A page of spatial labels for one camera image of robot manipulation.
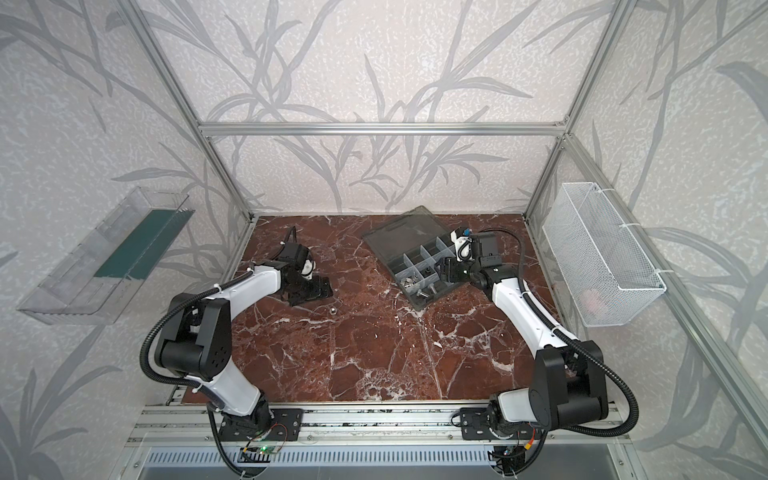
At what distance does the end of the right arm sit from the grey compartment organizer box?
29 mm

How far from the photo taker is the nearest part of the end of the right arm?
2.08ft

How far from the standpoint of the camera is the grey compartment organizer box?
0.98m
